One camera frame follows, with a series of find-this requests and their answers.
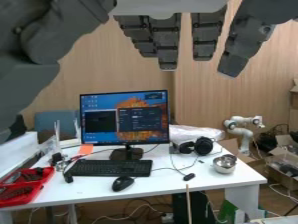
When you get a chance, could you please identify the blue chair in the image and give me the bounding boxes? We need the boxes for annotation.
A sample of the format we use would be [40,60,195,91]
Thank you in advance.
[34,109,83,141]

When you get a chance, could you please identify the black computer tower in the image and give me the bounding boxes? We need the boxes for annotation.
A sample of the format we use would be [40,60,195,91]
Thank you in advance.
[171,191,211,224]

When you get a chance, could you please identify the black keyboard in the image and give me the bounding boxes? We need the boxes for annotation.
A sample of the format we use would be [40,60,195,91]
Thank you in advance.
[66,158,155,178]

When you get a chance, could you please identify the orange sticky note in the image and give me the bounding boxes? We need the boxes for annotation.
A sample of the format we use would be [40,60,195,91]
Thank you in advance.
[78,143,96,156]

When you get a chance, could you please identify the black computer mouse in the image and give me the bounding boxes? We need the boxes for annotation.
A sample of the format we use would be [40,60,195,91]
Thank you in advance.
[111,175,136,193]

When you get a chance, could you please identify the metal bowl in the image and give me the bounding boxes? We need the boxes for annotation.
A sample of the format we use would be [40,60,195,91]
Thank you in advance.
[211,153,240,175]

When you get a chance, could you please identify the thin stick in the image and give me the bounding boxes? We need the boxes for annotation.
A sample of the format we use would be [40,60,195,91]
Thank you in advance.
[185,183,193,224]

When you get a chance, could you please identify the small white jointed device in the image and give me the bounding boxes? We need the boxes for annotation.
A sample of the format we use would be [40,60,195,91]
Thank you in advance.
[223,115,268,155]

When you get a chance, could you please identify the computer monitor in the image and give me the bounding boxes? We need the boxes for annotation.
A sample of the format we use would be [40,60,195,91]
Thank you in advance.
[79,89,172,161]

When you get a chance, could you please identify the cardboard box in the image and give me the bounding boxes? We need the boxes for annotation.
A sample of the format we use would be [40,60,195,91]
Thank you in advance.
[265,134,298,192]

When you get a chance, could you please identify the black headphones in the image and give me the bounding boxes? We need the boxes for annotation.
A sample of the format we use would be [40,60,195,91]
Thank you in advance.
[177,136,217,157]

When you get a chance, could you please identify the clear plastic bag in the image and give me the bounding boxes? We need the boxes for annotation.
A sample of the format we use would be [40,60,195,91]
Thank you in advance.
[169,124,227,145]

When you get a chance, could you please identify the white desk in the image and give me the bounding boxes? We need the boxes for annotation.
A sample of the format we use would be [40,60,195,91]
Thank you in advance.
[0,141,269,224]

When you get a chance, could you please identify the red tray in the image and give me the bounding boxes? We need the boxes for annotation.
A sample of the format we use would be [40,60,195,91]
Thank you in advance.
[0,166,58,209]

